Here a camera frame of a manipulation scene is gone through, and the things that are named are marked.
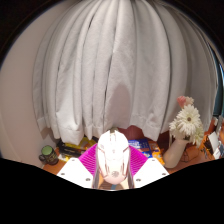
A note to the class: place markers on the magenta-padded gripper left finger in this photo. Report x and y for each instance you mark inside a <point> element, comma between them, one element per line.
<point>75,171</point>

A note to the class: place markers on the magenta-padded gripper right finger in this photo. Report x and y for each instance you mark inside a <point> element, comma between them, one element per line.
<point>151,171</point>

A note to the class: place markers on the pink computer mouse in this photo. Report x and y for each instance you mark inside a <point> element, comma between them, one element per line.
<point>113,156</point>

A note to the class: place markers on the orange-covered book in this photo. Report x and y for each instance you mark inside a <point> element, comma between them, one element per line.
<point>156,153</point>

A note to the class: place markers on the black-spined book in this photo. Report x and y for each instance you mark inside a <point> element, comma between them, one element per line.
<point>68,150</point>

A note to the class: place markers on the yellow-covered book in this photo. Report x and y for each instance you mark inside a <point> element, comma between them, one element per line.
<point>83,144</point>

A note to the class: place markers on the blue-covered book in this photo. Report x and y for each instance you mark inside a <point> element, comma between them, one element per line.
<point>140,145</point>

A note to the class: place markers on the white pitcher vase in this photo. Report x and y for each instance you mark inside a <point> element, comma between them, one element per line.
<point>175,153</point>

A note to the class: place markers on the dark green mug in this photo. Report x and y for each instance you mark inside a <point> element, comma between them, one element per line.
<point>49,155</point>

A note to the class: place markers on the white daisy bouquet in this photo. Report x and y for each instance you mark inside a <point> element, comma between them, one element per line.
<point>188,121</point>

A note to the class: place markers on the white electronic device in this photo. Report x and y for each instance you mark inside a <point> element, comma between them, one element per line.
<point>213,145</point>

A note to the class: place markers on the white curtain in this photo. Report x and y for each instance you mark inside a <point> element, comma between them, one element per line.
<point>116,66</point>

